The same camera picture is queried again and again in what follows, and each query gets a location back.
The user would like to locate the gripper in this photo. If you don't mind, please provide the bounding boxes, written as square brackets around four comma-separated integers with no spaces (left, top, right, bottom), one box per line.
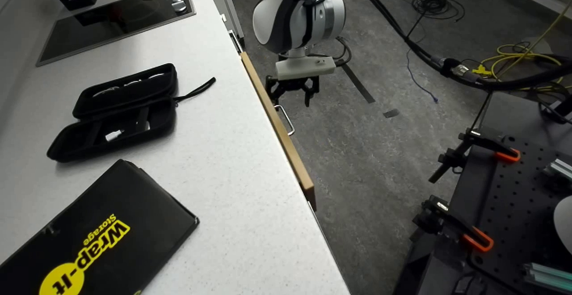
[265,76,320,107]

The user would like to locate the wooden drawer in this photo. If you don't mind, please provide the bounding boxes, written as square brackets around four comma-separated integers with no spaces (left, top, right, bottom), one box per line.
[240,52,317,211]

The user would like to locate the long black tape strip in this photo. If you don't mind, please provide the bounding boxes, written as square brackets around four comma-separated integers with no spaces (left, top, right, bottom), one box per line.
[341,63,376,104]

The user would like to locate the open black zip case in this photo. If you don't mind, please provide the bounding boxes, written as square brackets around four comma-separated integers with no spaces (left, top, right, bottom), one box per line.
[46,63,217,163]

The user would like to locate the black glass cooktop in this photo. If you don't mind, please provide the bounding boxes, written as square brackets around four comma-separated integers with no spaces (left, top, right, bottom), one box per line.
[36,0,197,67]

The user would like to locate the black bag with yellow print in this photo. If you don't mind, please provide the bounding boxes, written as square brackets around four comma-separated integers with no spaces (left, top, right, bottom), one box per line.
[0,159,200,295]

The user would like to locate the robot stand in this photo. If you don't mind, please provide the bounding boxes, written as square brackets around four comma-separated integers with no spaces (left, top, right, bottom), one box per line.
[392,91,572,295]

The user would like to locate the aluminium profile bar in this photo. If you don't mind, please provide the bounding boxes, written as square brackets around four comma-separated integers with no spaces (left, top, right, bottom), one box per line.
[543,158,572,180]

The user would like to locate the green profile bars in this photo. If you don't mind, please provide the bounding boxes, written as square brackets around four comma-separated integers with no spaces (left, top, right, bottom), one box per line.
[522,262,572,294]

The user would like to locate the silver drawer handle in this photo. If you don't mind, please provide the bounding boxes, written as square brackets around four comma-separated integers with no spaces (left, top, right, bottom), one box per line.
[228,30,244,54]
[273,105,296,136]

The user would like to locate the blue cable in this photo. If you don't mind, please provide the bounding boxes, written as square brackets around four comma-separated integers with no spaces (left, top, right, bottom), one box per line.
[405,48,440,104]

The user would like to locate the coil of black cable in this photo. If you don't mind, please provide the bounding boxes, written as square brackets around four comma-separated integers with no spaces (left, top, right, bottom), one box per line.
[410,0,466,23]

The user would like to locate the black clamp with orange handle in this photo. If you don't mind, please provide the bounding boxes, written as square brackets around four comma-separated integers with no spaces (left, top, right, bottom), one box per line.
[428,127,522,184]
[412,195,495,253]

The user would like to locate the yellow cable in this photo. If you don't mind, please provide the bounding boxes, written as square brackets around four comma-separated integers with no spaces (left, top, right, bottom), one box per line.
[473,0,572,91]

